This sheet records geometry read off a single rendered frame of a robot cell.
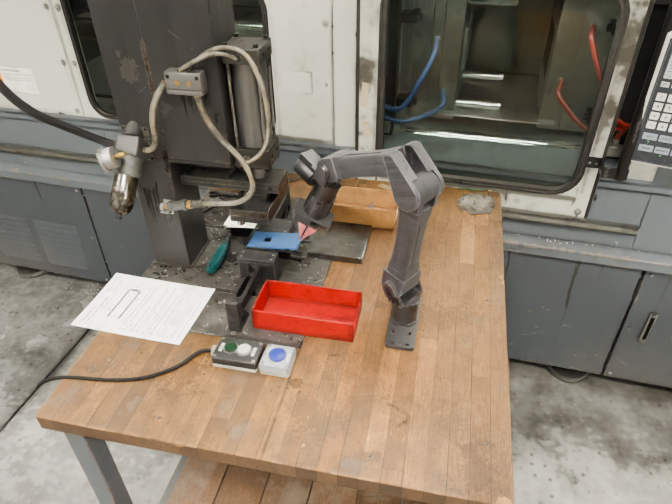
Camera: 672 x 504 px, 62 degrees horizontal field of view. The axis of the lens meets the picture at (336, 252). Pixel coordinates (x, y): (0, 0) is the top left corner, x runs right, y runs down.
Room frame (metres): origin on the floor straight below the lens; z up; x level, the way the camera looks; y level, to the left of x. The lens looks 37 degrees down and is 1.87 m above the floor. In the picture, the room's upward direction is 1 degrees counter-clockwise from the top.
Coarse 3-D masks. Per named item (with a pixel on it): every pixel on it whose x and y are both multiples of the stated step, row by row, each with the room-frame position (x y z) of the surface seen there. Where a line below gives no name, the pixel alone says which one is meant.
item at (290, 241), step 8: (256, 232) 1.27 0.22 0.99; (264, 232) 1.26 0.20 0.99; (272, 232) 1.26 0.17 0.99; (304, 232) 1.21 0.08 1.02; (256, 240) 1.23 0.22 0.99; (272, 240) 1.22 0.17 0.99; (280, 240) 1.22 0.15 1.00; (288, 240) 1.21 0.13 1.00; (296, 240) 1.21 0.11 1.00; (272, 248) 1.19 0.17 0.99; (280, 248) 1.18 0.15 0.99; (288, 248) 1.18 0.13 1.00; (296, 248) 1.17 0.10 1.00
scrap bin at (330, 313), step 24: (264, 288) 1.07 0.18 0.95; (288, 288) 1.08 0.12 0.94; (312, 288) 1.07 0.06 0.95; (336, 288) 1.06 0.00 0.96; (264, 312) 0.97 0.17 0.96; (288, 312) 1.03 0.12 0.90; (312, 312) 1.03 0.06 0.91; (336, 312) 1.03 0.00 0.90; (360, 312) 1.03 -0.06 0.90; (312, 336) 0.95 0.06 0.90; (336, 336) 0.94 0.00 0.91
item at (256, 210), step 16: (192, 176) 1.24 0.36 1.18; (208, 176) 1.26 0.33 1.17; (224, 176) 1.26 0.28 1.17; (240, 176) 1.26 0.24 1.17; (256, 176) 1.23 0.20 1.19; (272, 176) 1.24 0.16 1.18; (240, 192) 1.23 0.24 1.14; (256, 192) 1.20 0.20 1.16; (272, 192) 1.20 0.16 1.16; (240, 208) 1.15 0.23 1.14; (256, 208) 1.15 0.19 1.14; (272, 208) 1.17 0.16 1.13; (240, 224) 1.17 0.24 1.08
